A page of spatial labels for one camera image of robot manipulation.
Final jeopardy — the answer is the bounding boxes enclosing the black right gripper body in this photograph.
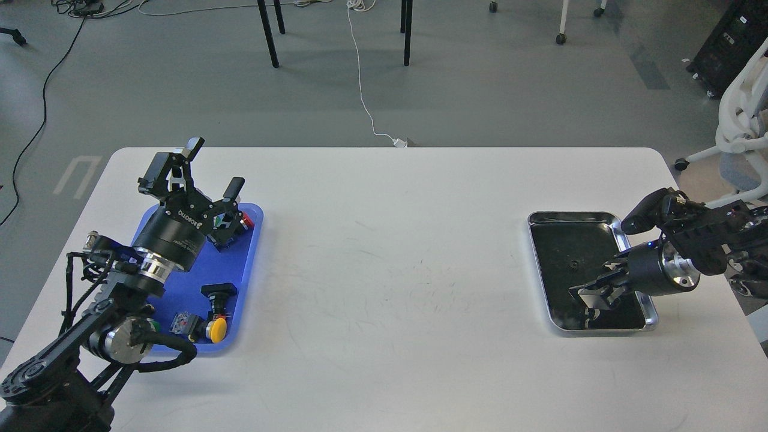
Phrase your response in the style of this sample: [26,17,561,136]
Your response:
[626,242,701,297]

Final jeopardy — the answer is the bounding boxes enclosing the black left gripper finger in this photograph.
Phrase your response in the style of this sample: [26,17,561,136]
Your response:
[138,137,204,202]
[204,177,246,224]

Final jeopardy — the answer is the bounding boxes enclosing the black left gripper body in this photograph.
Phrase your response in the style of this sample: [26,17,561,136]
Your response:
[132,192,246,272]

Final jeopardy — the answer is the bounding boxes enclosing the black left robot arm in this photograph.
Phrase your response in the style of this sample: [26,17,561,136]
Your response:
[2,137,253,431]

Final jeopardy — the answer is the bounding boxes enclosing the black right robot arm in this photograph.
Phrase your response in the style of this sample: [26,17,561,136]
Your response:
[569,194,766,311]

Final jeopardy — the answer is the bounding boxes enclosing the silver metal tray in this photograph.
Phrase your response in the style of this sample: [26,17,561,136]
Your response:
[527,211,659,337]

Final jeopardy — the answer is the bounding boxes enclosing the blue plastic tray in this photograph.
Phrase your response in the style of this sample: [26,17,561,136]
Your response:
[148,203,264,356]

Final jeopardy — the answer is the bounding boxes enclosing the black table legs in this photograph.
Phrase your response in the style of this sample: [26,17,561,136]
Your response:
[256,0,415,68]

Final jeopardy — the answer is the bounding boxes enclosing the white office chair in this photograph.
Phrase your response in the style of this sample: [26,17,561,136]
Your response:
[674,41,767,208]

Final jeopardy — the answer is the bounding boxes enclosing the white rolling chair base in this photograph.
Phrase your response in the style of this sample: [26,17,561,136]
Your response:
[488,0,607,46]

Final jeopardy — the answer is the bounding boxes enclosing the black equipment case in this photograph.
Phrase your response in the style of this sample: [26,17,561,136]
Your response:
[686,1,767,99]

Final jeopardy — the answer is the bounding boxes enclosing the red push button switch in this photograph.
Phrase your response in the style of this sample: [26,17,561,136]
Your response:
[239,211,254,230]

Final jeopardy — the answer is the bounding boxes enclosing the green push button switch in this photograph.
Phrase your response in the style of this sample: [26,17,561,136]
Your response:
[146,318,161,332]

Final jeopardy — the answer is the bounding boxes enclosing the yellow push button switch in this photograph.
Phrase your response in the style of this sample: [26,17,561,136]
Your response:
[187,314,228,344]

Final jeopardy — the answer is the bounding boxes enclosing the black floor cable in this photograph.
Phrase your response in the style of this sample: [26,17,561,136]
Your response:
[0,0,145,229]

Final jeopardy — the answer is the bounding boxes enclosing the white power cable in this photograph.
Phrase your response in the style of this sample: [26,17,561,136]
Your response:
[346,0,409,148]

